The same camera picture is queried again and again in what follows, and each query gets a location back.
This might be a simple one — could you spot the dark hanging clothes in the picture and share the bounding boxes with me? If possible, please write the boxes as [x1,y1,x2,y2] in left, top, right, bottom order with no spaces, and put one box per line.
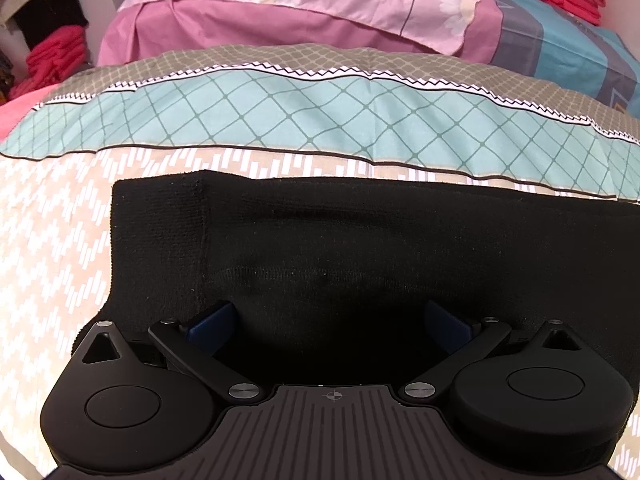
[0,0,91,61]

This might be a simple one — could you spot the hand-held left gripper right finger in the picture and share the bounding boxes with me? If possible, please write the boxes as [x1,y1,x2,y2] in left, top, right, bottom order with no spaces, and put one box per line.
[401,300,585,403]

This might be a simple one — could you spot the pink floral pillow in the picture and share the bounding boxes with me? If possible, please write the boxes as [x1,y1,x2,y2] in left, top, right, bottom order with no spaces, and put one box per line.
[97,0,506,68]

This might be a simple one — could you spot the patterned beige teal bedsheet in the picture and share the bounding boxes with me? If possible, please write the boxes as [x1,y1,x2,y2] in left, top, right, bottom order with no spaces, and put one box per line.
[0,45,640,480]

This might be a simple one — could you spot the blue grey striped bedsheet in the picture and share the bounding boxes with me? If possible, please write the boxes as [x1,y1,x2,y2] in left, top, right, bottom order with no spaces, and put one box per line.
[462,0,640,126]

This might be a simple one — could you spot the black pants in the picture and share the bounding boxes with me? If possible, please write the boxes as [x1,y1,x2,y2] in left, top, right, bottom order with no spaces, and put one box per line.
[72,170,640,391]

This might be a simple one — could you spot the pink mattress cover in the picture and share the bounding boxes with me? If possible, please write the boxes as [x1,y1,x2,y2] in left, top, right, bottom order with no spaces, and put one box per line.
[0,94,57,138]

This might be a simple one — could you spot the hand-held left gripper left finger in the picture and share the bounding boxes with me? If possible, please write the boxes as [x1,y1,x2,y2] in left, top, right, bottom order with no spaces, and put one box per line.
[74,301,262,405]

